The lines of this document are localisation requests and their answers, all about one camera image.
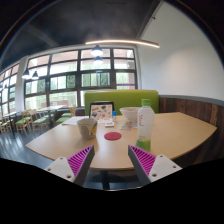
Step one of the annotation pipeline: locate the background wooden table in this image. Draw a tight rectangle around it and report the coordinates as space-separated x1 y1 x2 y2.
38 105 63 127

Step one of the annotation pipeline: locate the clear bottle with green cap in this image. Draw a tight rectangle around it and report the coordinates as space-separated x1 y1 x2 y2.
136 99 155 151

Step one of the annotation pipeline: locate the wooden chair green seat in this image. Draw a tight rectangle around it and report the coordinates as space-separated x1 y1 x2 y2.
15 111 31 134
29 109 48 135

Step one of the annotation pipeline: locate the linear ceiling light strip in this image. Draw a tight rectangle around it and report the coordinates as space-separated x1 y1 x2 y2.
85 39 160 48

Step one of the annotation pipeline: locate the green booth backrest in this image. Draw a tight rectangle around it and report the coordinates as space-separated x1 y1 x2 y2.
84 89 159 115

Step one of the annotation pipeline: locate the white bowl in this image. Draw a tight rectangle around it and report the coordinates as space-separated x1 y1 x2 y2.
120 107 139 123

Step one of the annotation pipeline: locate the small blue capped bottle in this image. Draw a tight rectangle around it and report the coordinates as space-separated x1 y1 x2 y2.
112 111 117 121

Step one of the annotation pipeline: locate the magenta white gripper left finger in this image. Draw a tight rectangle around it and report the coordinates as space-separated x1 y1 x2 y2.
46 145 95 186

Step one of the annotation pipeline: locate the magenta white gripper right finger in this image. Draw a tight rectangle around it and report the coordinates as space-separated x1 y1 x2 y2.
128 145 181 186

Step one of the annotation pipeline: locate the small white card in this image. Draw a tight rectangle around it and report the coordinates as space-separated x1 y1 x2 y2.
105 122 114 127

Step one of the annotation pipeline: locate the patterned ceramic mug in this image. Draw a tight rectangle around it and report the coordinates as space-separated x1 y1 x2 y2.
77 118 97 139

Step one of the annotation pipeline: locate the upper pendant lamp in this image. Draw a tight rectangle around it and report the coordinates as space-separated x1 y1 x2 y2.
91 45 103 56

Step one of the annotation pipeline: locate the pendant lamp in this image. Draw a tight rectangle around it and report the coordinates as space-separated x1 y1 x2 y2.
22 68 30 79
94 56 103 65
91 45 103 56
32 71 39 80

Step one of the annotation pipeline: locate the lower pendant lamp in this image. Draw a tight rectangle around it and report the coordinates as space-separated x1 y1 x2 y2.
94 56 103 65

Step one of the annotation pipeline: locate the red round coaster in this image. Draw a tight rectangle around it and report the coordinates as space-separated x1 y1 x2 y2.
104 132 122 141

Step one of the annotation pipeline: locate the large grid window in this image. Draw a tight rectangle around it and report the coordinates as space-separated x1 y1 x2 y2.
25 48 137 109

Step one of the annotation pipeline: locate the far left wooden chair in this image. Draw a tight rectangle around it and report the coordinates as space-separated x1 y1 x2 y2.
0 116 12 133

